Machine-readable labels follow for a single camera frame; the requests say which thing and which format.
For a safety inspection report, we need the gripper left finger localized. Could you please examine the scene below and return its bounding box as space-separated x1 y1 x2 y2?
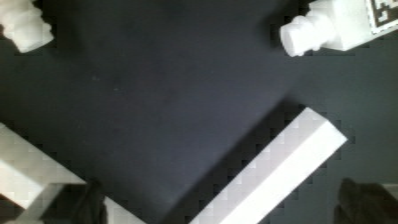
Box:
47 183 109 224

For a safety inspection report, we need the white leg right side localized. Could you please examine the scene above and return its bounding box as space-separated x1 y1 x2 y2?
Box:
279 0 398 57

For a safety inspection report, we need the white leg with tag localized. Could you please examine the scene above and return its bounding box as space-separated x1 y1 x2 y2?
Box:
0 0 54 53

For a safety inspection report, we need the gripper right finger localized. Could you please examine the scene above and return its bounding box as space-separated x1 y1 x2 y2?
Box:
333 178 398 224

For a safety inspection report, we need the white square table top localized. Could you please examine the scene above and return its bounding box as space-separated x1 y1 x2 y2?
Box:
0 109 347 224

